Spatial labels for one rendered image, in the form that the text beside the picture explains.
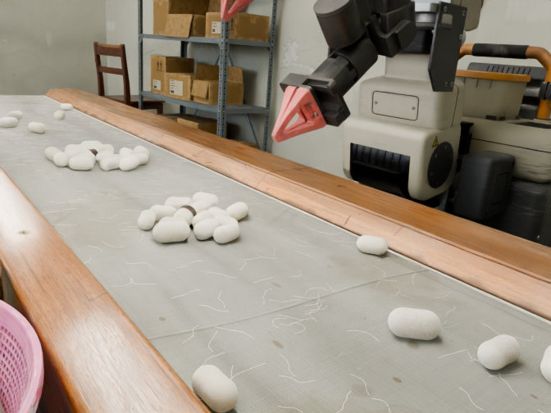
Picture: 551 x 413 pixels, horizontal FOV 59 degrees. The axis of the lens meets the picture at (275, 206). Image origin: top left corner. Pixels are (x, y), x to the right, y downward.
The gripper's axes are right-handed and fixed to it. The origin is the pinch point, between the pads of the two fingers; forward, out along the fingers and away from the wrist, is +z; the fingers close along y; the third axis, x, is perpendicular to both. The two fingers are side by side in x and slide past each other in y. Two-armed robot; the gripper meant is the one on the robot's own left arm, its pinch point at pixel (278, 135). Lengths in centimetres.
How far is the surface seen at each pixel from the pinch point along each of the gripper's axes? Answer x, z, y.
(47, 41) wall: 57, -61, -483
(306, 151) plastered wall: 152, -95, -187
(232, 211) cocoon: -3.6, 14.3, 9.4
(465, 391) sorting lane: -4.9, 17.4, 42.3
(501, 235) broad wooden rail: 8.9, -2.3, 30.8
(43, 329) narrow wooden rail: -20.3, 31.9, 26.2
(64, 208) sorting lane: -12.2, 27.0, -3.5
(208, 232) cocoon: -6.8, 18.6, 13.3
